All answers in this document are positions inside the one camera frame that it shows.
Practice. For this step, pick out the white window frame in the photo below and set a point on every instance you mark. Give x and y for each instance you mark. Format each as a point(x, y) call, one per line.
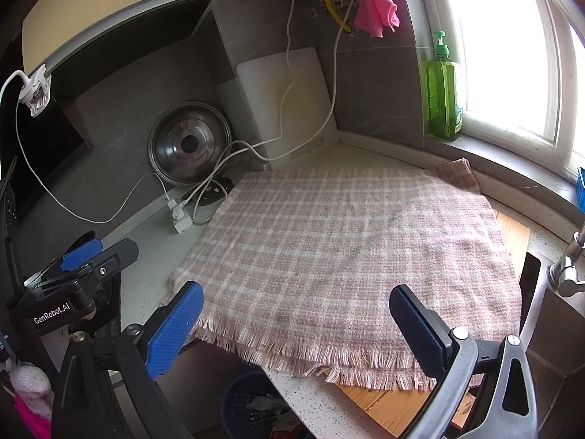
point(553, 137)

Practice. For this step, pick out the white power strip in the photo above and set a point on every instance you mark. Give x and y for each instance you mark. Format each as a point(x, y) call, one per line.
point(180, 219)

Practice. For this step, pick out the stainless steel pot lid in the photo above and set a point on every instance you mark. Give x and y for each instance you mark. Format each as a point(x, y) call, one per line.
point(189, 144)

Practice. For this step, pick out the cream wall cabinet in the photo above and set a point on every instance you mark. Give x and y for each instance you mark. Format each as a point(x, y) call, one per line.
point(114, 4)

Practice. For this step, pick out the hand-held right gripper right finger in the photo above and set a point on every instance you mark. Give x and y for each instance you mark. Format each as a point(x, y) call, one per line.
point(418, 331)

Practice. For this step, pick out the wooden board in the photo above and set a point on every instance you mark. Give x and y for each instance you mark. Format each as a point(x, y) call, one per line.
point(512, 242)

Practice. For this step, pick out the grey cutting board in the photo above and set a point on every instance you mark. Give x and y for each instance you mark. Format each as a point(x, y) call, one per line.
point(231, 109)

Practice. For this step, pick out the white clip holder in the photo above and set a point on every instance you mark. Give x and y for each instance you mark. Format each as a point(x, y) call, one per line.
point(35, 93)

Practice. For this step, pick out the pink plaid fringed cloth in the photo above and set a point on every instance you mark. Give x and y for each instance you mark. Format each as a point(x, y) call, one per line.
point(329, 247)

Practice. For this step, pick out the black round dish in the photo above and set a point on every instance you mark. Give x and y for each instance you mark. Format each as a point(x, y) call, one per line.
point(217, 192)

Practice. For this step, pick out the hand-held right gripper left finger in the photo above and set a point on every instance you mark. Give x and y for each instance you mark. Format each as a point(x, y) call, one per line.
point(176, 329)

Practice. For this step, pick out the stainless steel sink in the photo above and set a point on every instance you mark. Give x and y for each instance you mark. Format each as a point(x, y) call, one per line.
point(548, 352)

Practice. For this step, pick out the white cutting board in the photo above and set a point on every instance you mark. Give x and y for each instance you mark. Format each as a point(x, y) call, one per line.
point(274, 100)

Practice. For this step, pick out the blue mesh wastebasket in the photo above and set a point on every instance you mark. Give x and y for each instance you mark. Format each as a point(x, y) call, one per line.
point(237, 393)

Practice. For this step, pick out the pink rag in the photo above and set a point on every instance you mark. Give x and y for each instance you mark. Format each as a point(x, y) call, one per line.
point(377, 9)

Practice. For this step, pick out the green soap pump bottle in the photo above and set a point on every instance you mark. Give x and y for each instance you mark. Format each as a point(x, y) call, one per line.
point(443, 100)

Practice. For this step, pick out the blue plastic tray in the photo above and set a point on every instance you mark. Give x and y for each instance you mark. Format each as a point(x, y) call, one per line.
point(581, 190)

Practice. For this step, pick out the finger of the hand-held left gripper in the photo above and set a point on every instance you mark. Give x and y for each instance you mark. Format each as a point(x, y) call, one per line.
point(114, 260)
point(80, 254)

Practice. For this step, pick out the chrome faucet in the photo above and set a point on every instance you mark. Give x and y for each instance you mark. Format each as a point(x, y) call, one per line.
point(569, 274)

